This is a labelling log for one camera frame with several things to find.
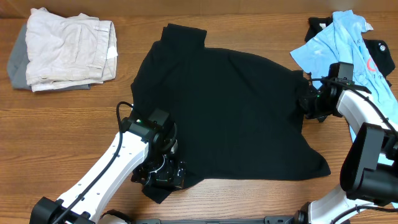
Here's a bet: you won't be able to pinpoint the plain black t-shirt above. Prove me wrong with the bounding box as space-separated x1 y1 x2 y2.
131 24 330 188

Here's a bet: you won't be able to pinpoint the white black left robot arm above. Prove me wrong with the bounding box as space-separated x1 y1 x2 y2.
30 109 185 224

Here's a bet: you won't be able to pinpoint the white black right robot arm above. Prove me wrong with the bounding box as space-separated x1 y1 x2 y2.
288 62 397 224

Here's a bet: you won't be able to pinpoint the light blue t-shirt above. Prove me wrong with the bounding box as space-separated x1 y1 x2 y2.
290 10 397 124

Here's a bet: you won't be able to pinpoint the black logo t-shirt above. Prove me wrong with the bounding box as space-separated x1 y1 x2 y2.
304 17 396 78

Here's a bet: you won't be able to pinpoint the folded beige shorts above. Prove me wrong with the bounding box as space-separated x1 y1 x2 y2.
25 7 118 91

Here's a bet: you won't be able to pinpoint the folded grey garment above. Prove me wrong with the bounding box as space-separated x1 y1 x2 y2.
7 23 90 91

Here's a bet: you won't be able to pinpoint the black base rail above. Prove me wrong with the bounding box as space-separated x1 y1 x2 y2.
133 215 294 224

